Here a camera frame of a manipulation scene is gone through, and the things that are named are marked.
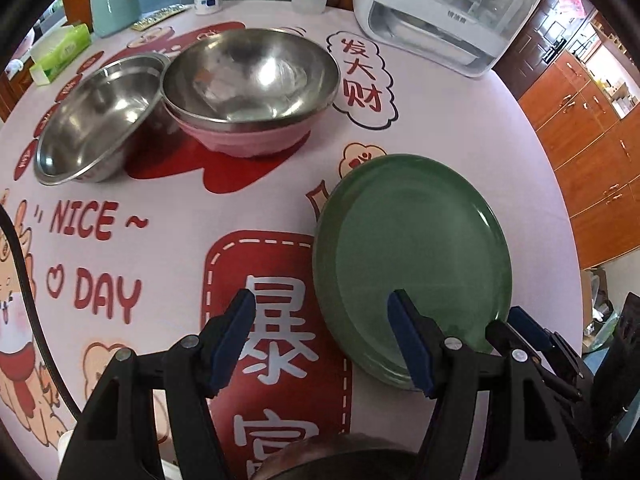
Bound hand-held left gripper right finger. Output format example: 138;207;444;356
387;288;583;480

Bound dark entry door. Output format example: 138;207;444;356
492;0;598;78

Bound pink bowl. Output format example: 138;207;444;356
170;102;328;158

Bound green plate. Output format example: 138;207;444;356
312;154;513;392

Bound mint green canister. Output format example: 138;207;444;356
90;0;141;38

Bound wooden shelf cabinet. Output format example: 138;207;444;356
517;20;640;268

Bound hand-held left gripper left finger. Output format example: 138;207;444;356
57;288;257;480

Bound foil blister pack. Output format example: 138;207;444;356
131;4;193;31

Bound medium steel bowl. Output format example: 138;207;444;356
161;29;342;133

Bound white bottle sterilizer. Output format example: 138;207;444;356
352;0;544;78

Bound large steel bowl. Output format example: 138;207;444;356
33;53;173;186

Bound green tissue pack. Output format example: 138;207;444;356
28;23;92;84

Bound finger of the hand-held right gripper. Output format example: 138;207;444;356
486;320;518;356
509;305;583;401

